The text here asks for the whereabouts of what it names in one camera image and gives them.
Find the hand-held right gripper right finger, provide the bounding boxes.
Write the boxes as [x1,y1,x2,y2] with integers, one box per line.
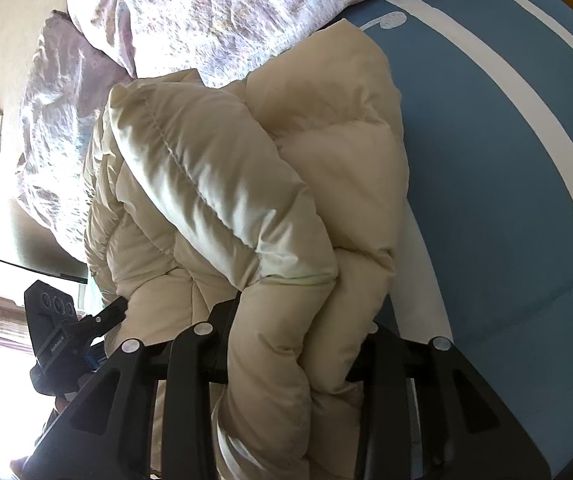
[345,321,553,480]

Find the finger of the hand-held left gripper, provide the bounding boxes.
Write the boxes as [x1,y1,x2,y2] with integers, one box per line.
[82,351,110,378]
[74,296,128,342]

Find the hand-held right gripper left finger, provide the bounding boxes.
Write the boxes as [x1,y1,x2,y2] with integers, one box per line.
[21,294,242,480]

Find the cream down jacket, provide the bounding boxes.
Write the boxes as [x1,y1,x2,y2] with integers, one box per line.
[82,19,407,480]

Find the blue striped bed sheet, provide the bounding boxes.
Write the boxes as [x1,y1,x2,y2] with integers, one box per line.
[354,0,573,480]

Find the pink floral duvet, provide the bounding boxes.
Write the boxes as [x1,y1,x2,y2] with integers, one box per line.
[66,0,517,92]

